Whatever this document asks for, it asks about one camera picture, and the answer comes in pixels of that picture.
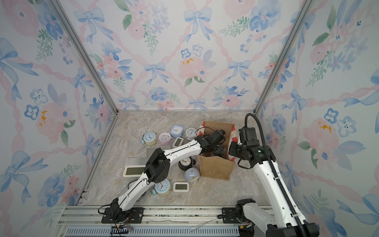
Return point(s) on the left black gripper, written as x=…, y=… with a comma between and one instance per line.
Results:
x=221, y=151

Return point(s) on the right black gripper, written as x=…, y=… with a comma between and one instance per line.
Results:
x=232, y=149

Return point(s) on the light blue twin-bell clock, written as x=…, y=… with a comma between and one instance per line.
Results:
x=162, y=188

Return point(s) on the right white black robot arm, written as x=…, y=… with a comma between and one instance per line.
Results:
x=287, y=219

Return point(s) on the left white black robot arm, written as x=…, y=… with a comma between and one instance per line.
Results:
x=158, y=166

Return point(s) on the white round alarm clock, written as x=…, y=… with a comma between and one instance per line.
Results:
x=190, y=133

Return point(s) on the small white digital clock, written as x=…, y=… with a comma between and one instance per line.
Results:
x=178, y=142

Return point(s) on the black twin-bell alarm clock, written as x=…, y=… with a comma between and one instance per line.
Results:
x=186, y=163

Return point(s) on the blue square alarm clock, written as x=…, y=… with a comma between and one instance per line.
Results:
x=177, y=131

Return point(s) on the blue dome alarm clock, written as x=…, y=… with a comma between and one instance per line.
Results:
x=192, y=175

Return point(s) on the pink round alarm clock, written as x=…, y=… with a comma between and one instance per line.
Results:
x=165, y=138

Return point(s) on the white digital clock front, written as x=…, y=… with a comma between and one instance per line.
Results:
x=181, y=187

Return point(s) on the blue twin-bell clock beige base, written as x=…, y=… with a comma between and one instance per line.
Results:
x=149, y=139

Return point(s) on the grey flat mirror clock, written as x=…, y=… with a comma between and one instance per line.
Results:
x=150, y=150

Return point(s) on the white large digital clock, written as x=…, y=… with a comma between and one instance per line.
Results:
x=133, y=171

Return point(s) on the dark green triangular clock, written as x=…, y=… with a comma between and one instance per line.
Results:
x=131, y=184

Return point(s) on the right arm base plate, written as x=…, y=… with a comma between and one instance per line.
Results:
x=232, y=215

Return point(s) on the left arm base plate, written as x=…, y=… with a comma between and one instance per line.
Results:
x=133, y=216

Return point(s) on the aluminium front rail frame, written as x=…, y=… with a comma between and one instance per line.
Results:
x=157, y=221

